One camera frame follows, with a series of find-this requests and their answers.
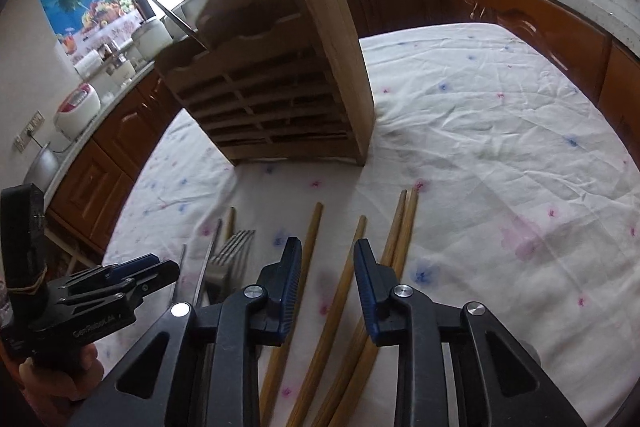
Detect red and white rice cooker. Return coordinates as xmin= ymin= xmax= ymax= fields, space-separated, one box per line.
xmin=53 ymin=83 xmax=99 ymax=141

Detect floral white tablecloth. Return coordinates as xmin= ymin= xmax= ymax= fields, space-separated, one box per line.
xmin=102 ymin=23 xmax=633 ymax=427

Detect thin metal cutlery handle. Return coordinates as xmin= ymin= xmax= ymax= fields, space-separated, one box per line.
xmin=176 ymin=243 xmax=189 ymax=305

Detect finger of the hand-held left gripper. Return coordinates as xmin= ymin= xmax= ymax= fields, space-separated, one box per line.
xmin=67 ymin=253 xmax=163 ymax=289
xmin=57 ymin=260 xmax=181 ymax=313

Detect wooden utensil holder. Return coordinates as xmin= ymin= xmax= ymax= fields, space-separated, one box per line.
xmin=155 ymin=0 xmax=377 ymax=168

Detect metal cooking pot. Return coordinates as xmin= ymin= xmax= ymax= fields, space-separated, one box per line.
xmin=24 ymin=146 xmax=62 ymax=204

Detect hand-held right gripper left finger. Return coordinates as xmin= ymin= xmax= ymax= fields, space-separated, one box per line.
xmin=82 ymin=237 xmax=303 ymax=427

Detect person's left hand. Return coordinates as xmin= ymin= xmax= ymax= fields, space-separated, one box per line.
xmin=19 ymin=343 xmax=106 ymax=427

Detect wooden base cabinets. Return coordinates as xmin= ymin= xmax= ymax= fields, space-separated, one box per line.
xmin=47 ymin=0 xmax=640 ymax=254

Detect metal fork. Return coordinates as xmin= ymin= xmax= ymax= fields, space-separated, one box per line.
xmin=206 ymin=229 xmax=256 ymax=295

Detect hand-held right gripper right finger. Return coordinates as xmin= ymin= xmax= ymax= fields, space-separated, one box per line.
xmin=353 ymin=238 xmax=588 ymax=427

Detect tall white rice cooker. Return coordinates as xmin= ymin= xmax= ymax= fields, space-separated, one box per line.
xmin=131 ymin=19 xmax=174 ymax=61

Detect metal spoon handle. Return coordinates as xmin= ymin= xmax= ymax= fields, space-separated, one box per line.
xmin=192 ymin=217 xmax=223 ymax=305

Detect tropical fruit wall poster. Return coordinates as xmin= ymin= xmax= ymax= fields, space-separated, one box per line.
xmin=34 ymin=0 xmax=142 ymax=68

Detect long dark metal utensil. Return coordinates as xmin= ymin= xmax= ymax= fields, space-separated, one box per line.
xmin=142 ymin=0 xmax=202 ymax=44

